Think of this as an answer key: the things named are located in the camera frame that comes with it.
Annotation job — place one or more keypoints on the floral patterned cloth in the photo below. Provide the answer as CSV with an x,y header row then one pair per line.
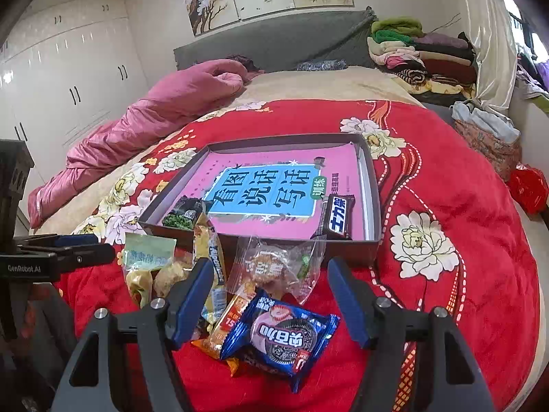
x,y
487,148

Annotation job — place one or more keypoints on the dark green blanket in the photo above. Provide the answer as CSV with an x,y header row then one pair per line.
x,y
283,47

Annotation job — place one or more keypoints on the pink and blue book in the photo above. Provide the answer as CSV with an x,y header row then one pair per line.
x,y
261,193

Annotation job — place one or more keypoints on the grey shallow cardboard box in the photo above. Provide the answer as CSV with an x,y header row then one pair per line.
x,y
369,206

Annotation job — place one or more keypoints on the clear yellow candy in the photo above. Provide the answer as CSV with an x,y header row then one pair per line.
x,y
143,257

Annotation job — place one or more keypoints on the hanging clothes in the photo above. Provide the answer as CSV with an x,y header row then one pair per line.
x,y
534,77

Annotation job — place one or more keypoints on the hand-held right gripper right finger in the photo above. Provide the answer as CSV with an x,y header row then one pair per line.
x,y
349,304

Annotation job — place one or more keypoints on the black and green snack packet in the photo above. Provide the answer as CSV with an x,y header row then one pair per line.
x,y
182,216

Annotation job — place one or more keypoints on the yellow cartoon snack packet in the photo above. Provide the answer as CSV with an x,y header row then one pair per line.
x,y
212,261

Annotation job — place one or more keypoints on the small gold cake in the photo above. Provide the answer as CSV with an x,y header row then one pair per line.
x,y
169,277

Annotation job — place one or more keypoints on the light blue garment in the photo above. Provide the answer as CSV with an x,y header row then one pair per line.
x,y
482,120

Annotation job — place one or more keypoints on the cream satin curtain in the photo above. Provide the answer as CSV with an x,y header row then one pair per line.
x,y
484,38

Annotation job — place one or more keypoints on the red plastic bag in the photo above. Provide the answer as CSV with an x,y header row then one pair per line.
x,y
529,189

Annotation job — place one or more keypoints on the blue cookie packet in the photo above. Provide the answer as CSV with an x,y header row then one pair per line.
x,y
278,337

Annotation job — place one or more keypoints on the pink pillow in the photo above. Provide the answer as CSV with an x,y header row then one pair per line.
x,y
141,116

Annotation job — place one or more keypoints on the clear round pastry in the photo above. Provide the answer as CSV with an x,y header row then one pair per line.
x,y
268,268

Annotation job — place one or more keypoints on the white wardrobe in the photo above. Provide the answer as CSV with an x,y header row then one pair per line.
x,y
64,73

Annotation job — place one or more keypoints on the dark chocolate bar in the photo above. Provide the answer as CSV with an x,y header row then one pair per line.
x,y
336,219

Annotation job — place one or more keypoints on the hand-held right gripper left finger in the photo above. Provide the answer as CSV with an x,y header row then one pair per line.
x,y
191,304

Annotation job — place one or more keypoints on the red floral blanket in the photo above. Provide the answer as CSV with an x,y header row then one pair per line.
x,y
450,189

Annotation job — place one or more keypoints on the orange snack packet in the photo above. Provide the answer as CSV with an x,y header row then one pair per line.
x,y
225,326

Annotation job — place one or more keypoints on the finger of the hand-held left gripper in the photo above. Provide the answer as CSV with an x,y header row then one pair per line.
x,y
77,239
85,257

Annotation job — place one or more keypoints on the dark patterned pillow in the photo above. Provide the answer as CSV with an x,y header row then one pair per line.
x,y
321,65

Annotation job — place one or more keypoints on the window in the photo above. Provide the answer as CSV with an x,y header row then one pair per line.
x,y
521,21

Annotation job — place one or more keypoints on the pile of folded clothes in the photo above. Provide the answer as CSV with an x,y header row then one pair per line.
x,y
424,55

